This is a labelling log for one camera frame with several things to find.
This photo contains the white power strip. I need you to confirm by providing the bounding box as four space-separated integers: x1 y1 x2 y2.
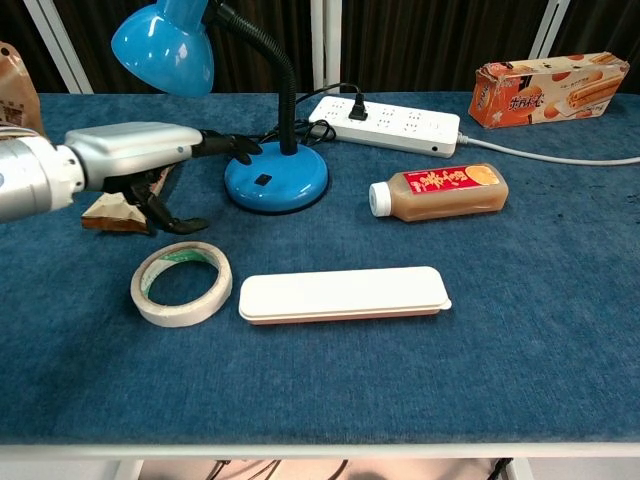
308 95 461 159

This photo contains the blue velvet table cloth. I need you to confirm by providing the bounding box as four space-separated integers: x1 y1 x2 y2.
0 90 640 446

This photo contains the brown butter snack pouch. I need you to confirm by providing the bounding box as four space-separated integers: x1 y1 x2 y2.
0 41 46 139

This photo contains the brown juice bottle red label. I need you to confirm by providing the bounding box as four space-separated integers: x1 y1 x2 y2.
368 164 510 224

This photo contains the white masking tape roll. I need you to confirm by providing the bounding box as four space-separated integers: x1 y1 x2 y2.
130 241 234 329

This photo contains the white pencil case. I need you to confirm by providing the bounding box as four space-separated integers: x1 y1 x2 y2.
238 265 453 327

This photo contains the blue desk lamp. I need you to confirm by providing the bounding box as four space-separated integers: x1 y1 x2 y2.
110 0 331 216

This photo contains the white power strip cable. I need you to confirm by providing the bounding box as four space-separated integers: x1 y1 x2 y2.
456 131 640 167

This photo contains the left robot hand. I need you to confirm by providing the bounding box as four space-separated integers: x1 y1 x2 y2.
63 121 264 235

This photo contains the white wrapped snack bar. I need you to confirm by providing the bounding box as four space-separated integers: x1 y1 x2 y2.
81 167 176 235

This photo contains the black power plug with cable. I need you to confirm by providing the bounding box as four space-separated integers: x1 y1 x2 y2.
249 82 370 149

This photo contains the orange biscuit box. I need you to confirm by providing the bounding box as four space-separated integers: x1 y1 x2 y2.
468 51 631 130

